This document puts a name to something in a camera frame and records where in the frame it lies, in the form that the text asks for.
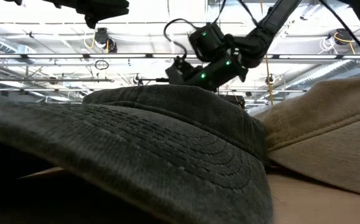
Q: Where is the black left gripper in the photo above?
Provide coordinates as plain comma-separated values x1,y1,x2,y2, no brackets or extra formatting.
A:
41,0,130,29

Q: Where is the dark grey baseball cap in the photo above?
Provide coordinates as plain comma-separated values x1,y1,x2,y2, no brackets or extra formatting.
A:
0,84,274,224

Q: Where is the beige baseball cap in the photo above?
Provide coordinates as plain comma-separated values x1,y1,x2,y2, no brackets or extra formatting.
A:
254,75,360,199

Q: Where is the black background equipment box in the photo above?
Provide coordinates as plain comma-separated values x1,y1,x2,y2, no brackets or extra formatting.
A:
218,94,246,110

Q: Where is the black ceiling cable reel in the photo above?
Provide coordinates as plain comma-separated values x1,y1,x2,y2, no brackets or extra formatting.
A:
93,27,118,54
334,28,354,47

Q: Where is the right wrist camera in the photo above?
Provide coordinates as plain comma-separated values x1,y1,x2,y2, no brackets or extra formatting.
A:
165,57,196,85

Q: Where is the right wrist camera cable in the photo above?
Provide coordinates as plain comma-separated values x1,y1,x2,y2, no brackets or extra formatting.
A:
163,17,199,60

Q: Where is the white coiled cable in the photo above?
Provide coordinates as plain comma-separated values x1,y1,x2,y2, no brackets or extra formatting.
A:
318,37,335,55

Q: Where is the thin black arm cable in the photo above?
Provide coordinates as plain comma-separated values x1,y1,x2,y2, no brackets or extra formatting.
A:
318,0,360,68

